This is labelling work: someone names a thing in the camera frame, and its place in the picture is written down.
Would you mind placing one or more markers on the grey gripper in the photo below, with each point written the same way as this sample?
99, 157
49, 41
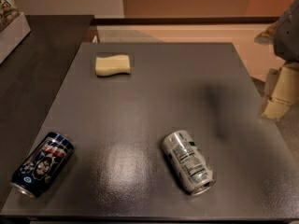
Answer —
288, 36

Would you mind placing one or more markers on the silver 7up soda can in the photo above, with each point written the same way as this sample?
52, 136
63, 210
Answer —
190, 165

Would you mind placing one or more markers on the blue Pepsi soda can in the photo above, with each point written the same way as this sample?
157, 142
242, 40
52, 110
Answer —
35, 175

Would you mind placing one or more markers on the yellow sponge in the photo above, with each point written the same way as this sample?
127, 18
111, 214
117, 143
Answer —
112, 65

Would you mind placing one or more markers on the dark side table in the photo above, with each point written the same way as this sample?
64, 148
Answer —
29, 80

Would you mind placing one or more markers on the white box with snacks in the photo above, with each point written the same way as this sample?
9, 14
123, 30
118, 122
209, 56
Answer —
14, 27

